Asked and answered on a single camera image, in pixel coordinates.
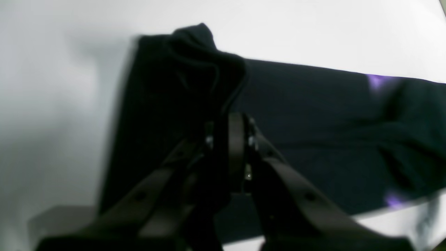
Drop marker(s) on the black T-shirt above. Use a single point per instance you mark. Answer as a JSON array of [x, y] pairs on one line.
[[366, 141]]

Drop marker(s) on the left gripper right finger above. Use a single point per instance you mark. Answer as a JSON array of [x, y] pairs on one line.
[[294, 214]]

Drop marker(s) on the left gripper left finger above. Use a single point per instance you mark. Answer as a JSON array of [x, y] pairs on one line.
[[153, 216]]

